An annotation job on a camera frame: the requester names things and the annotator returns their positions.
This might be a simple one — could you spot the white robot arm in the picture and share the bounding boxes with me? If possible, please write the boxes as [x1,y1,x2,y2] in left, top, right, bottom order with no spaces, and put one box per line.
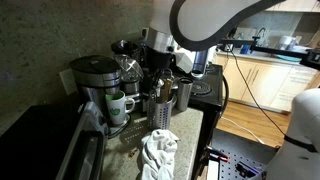
[147,0,320,180]

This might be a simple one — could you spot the wooden spatula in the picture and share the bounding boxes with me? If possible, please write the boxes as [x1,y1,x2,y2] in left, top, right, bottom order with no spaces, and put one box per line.
[160,79,173,103]

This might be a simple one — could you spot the steel perforated utensil holder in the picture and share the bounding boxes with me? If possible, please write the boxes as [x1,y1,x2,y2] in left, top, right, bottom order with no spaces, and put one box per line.
[147,96,173,130]

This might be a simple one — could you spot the stainless steel tumbler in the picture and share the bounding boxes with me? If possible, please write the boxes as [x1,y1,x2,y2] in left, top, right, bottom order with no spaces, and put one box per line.
[176,77,193,111]

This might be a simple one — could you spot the white green logo mug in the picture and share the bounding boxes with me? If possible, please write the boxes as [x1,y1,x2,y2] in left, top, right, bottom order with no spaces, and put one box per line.
[105,91,135,125]

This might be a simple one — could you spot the white crumpled towel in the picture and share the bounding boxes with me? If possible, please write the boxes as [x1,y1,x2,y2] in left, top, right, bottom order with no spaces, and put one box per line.
[141,129,179,180]

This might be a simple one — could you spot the black steel coffee maker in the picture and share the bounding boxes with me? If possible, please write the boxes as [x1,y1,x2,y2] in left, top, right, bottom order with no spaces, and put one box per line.
[69,55,121,112]

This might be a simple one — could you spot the wooden base cabinets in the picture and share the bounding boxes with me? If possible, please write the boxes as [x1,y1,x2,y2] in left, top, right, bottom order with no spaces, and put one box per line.
[215,53,319,112]

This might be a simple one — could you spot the black hanging cable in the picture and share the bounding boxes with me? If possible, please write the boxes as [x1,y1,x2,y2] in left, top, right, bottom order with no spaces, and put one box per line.
[229,49,287,137]

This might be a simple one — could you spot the white wall outlet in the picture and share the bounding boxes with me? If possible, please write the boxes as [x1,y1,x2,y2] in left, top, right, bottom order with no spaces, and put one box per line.
[59,69,77,95]

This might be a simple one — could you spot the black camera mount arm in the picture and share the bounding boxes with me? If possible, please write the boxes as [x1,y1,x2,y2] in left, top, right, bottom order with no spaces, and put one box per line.
[220,37,320,70]

